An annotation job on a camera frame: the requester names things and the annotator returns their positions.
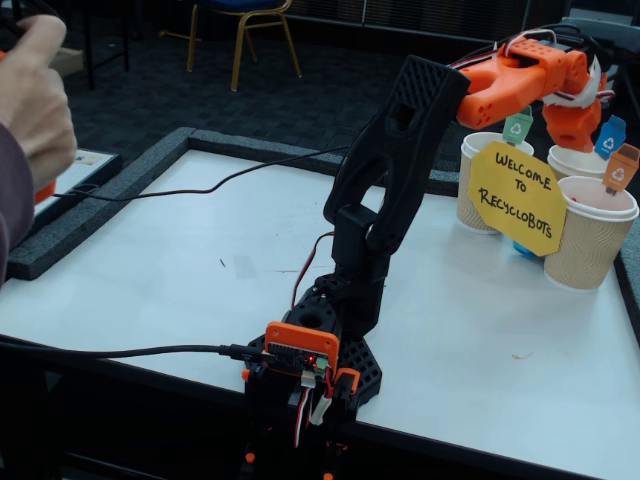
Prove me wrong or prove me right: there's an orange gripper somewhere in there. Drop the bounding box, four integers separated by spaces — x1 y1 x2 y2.
542 74 609 154

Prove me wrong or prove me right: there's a forearm in mauve sleeve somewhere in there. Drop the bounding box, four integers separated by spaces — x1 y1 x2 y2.
0 121 37 289

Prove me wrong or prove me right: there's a person's bare hand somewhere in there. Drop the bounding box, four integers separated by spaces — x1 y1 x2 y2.
0 13 79 194

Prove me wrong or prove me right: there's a paper cup with blue label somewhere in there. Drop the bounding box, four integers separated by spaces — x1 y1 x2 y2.
547 143 626 181

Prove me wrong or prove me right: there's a blue recycling bin label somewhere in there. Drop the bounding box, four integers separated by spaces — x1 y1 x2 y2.
593 114 628 161

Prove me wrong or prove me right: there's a green recycling bin label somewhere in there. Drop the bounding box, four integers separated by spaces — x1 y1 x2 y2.
502 110 534 146

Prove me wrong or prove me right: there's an orange recycling bin label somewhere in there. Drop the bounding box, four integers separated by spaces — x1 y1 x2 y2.
603 143 640 197

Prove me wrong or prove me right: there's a yellow welcome paper sign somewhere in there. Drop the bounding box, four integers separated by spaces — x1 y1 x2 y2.
468 140 568 257

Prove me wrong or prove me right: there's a paper cup with orange label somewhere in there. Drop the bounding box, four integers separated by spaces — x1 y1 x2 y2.
543 174 640 291

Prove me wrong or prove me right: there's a paper cup with green label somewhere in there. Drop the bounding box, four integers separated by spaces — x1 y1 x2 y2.
457 131 535 235

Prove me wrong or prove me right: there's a short black foam strip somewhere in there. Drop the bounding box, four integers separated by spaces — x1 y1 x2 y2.
428 168 461 199

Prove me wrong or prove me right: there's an orange controller board holder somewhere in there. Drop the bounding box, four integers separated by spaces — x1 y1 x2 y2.
263 321 341 376

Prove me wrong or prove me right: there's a black framed whiteboard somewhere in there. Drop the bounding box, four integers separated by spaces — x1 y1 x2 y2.
32 149 123 234

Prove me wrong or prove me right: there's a long black foam strip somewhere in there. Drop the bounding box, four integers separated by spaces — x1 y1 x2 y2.
5 126 197 281

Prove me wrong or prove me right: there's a cardboard box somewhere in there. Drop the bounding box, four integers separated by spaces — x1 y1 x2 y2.
51 47 85 77

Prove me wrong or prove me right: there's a white tape strap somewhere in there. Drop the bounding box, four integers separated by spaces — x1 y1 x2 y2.
543 53 617 109

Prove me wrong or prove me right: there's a white red black servo wire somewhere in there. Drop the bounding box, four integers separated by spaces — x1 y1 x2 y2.
492 28 559 65

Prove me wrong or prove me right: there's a gold frame chair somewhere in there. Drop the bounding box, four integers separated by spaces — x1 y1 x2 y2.
158 0 301 93

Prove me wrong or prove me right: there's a thin black camera cable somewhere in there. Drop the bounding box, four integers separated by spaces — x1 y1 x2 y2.
52 42 501 202

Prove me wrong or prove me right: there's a white wire connector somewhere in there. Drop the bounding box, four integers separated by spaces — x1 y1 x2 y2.
309 397 334 426

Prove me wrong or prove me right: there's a white red black wire bundle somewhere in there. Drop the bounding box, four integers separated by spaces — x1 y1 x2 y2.
292 384 316 449

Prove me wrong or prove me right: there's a thick black USB cable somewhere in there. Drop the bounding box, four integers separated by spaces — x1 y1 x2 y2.
0 333 274 364

